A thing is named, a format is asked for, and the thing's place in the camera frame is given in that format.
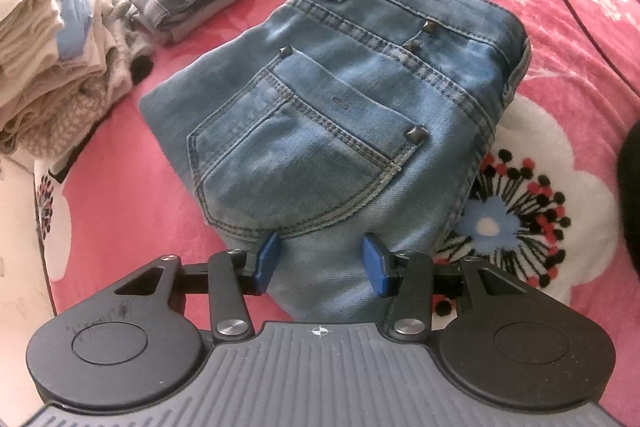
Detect black cable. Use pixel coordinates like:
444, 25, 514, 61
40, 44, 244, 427
542, 0, 640, 95

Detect light blue studded jeans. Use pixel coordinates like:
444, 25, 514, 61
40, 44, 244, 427
139, 0, 531, 323

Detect stack of folded light clothes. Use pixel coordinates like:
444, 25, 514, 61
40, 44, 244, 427
0, 0, 156, 158

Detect pink floral blanket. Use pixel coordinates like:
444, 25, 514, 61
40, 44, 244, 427
32, 0, 640, 427

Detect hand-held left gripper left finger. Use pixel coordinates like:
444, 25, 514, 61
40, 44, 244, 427
114, 232, 280, 342

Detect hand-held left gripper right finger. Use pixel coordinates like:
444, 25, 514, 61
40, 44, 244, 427
362, 233, 528, 342

